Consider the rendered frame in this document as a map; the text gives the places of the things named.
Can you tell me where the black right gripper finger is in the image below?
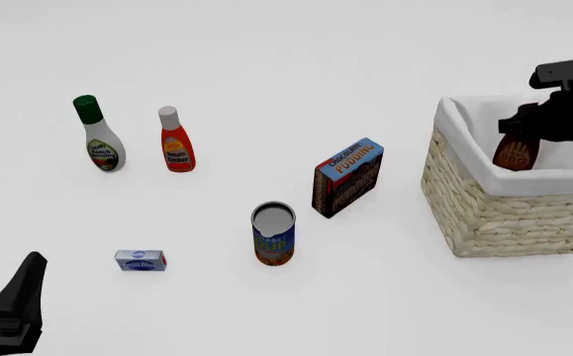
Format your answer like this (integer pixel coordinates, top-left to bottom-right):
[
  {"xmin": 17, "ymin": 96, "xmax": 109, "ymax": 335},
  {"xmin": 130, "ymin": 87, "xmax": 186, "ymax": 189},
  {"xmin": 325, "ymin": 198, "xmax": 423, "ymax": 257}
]
[{"xmin": 497, "ymin": 102, "xmax": 543, "ymax": 141}]

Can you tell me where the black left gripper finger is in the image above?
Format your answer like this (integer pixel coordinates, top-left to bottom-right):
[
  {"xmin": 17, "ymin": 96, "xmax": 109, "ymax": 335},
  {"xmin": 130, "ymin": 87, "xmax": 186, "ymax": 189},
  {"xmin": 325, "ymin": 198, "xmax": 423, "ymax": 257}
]
[{"xmin": 0, "ymin": 250, "xmax": 48, "ymax": 325}]

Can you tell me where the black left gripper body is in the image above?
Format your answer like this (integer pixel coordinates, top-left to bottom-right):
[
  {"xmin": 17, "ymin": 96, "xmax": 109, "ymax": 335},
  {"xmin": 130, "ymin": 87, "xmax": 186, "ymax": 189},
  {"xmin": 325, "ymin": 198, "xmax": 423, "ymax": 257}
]
[{"xmin": 0, "ymin": 318, "xmax": 45, "ymax": 354}]

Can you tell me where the brown bbq sauce bottle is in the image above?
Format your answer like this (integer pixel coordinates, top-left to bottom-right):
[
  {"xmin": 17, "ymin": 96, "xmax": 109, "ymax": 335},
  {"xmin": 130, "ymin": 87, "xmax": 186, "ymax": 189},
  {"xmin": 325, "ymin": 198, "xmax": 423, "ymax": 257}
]
[{"xmin": 492, "ymin": 131, "xmax": 540, "ymax": 172}]

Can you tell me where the wicker basket with white liner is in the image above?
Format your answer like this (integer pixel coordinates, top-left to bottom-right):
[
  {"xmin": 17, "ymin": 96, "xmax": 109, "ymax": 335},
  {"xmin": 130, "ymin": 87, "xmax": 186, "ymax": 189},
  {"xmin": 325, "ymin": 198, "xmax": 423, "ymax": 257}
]
[{"xmin": 420, "ymin": 95, "xmax": 573, "ymax": 259}]

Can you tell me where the flat plate on black stalk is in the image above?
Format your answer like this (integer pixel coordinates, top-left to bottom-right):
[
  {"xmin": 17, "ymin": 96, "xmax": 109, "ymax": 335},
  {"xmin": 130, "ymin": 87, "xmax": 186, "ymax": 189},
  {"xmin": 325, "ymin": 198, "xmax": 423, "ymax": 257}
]
[{"xmin": 528, "ymin": 54, "xmax": 573, "ymax": 94}]

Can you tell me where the small cream cheese box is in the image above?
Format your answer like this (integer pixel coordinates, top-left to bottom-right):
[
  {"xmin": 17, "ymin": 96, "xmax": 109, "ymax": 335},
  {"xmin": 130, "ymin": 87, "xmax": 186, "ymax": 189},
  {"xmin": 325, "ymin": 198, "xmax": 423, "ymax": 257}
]
[{"xmin": 113, "ymin": 249, "xmax": 168, "ymax": 273}]

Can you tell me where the ranch dressing bottle green cap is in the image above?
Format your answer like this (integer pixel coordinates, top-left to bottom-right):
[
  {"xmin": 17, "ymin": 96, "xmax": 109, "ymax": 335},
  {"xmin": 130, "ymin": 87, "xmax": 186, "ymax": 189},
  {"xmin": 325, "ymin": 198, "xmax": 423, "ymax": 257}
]
[{"xmin": 72, "ymin": 94, "xmax": 128, "ymax": 174}]

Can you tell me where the chocolate pudding box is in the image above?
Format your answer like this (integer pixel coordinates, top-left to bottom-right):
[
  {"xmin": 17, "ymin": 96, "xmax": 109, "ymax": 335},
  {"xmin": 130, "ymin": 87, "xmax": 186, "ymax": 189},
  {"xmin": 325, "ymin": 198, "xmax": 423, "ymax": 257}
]
[{"xmin": 311, "ymin": 136, "xmax": 385, "ymax": 220}]

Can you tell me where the red tomato ketchup bottle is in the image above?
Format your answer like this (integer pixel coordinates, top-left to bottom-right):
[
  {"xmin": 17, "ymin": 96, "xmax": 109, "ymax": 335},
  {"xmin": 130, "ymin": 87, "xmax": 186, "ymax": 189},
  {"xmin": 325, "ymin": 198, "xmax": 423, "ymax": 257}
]
[{"xmin": 157, "ymin": 105, "xmax": 198, "ymax": 173}]

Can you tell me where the alphabet soup can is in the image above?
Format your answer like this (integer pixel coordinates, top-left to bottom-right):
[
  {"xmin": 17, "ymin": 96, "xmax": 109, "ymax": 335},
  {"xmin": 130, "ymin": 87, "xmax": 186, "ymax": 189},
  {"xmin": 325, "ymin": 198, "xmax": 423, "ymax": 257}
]
[{"xmin": 250, "ymin": 201, "xmax": 298, "ymax": 267}]

